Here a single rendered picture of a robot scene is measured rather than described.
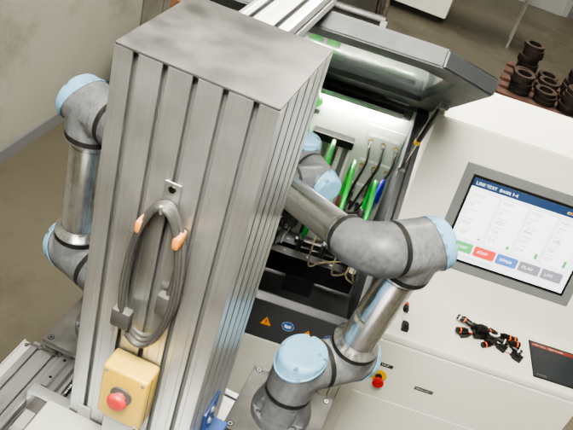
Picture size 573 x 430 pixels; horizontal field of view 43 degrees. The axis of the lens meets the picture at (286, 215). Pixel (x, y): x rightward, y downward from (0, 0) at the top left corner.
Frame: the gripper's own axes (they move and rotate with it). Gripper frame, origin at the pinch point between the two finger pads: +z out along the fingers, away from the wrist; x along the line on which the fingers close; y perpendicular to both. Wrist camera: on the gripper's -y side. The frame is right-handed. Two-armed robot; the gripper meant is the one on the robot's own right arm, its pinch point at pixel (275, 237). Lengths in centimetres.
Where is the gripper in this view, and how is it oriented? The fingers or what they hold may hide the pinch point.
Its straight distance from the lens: 206.9
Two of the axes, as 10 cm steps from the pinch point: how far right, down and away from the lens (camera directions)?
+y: -1.9, 5.5, -8.1
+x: 9.5, 3.1, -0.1
